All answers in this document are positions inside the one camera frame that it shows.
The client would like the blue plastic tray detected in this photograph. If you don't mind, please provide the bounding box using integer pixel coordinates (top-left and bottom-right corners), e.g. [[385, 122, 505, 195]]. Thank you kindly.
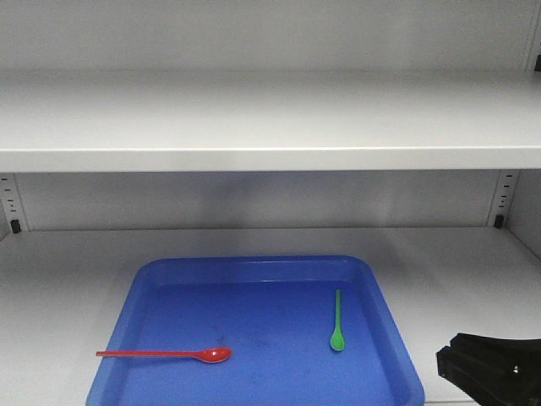
[[87, 256, 425, 405]]

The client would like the red plastic spoon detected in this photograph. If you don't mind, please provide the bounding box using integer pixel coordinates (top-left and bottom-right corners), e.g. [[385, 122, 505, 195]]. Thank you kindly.
[[96, 347, 233, 364]]

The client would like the white cabinet shelf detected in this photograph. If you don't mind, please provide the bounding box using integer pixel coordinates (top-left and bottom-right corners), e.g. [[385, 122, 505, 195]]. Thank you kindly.
[[1, 71, 540, 173]]

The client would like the black shelf support clip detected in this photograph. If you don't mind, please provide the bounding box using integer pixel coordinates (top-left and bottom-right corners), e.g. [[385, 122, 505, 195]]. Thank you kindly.
[[494, 215, 505, 229]]

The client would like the black shelf clip left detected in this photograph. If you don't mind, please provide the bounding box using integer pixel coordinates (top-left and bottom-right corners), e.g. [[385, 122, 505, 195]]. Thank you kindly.
[[9, 219, 22, 234]]

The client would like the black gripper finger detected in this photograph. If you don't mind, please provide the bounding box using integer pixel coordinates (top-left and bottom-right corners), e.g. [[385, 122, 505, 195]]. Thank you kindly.
[[450, 333, 540, 405], [435, 346, 495, 405]]

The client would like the green plastic spoon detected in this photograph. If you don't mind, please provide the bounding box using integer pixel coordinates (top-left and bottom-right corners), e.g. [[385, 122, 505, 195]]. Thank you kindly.
[[330, 289, 346, 352]]

